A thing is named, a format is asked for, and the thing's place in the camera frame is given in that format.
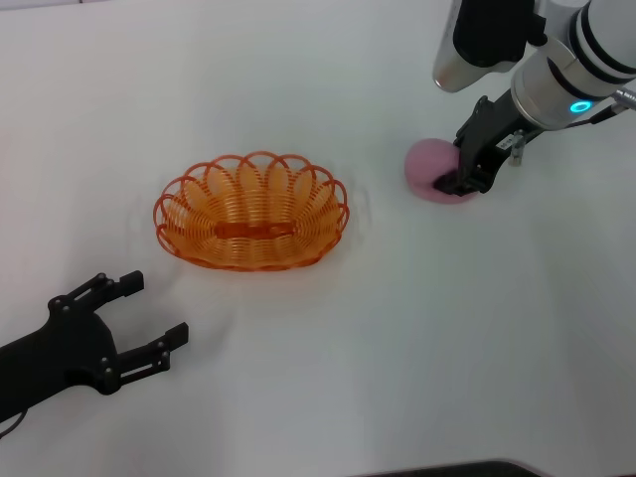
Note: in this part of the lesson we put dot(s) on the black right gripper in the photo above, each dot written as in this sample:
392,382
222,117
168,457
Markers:
489,134

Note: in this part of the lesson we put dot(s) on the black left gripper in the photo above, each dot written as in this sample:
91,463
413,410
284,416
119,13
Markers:
54,348

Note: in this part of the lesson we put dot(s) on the pink peach with green stem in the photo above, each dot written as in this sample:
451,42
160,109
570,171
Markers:
428,166

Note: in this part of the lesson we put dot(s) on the orange woven plastic basket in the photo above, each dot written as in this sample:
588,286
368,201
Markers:
248,223

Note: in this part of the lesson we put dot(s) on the dark robot torso edge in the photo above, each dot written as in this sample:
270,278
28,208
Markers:
447,469

